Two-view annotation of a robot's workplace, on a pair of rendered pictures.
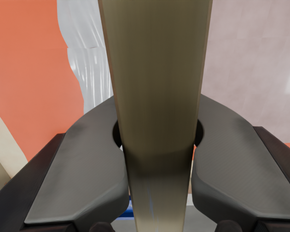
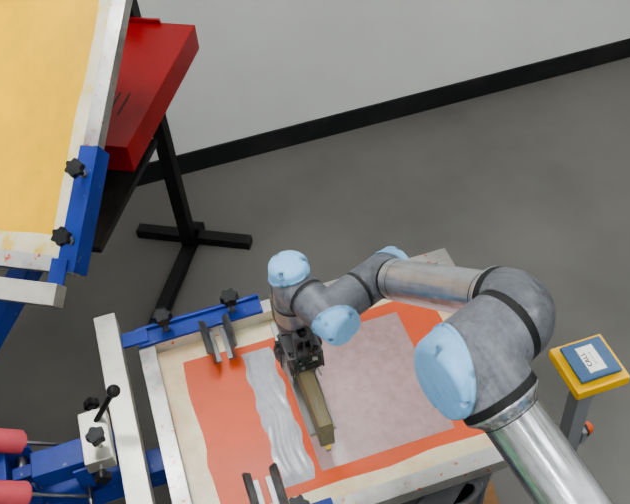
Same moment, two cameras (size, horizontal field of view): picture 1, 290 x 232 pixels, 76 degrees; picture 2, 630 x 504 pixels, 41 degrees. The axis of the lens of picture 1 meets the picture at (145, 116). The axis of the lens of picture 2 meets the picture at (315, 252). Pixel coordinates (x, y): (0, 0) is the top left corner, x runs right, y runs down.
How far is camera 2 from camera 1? 175 cm
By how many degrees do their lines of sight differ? 76
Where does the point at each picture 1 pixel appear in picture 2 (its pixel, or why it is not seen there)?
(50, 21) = (252, 408)
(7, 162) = not seen: outside the picture
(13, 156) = not seen: outside the picture
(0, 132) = (207, 489)
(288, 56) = (381, 389)
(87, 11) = (271, 397)
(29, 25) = (241, 412)
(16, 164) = not seen: outside the picture
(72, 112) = (263, 456)
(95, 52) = (276, 413)
